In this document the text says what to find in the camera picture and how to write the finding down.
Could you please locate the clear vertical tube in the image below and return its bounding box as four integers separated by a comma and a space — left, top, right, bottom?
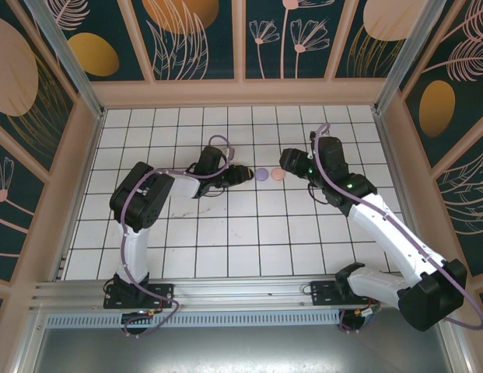
373, 0, 448, 113

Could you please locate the aluminium mounting rail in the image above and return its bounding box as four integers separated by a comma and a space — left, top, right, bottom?
29, 275, 454, 312

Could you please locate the grey slotted cable duct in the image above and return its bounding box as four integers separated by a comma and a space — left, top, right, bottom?
44, 309, 343, 328

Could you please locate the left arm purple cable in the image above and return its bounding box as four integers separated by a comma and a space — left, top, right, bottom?
120, 134, 236, 338

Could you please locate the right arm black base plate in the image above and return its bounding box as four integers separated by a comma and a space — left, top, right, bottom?
310, 280, 343, 308

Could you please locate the aluminium corner post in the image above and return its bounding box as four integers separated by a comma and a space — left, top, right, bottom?
25, 0, 106, 120

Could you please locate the right gripper thin black cable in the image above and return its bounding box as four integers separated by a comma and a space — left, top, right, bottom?
306, 182, 331, 205

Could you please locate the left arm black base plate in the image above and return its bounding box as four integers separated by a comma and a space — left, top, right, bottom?
103, 283, 175, 310

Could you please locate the aluminium table side rail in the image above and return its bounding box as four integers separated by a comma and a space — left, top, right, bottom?
54, 110, 108, 281
371, 108, 435, 275

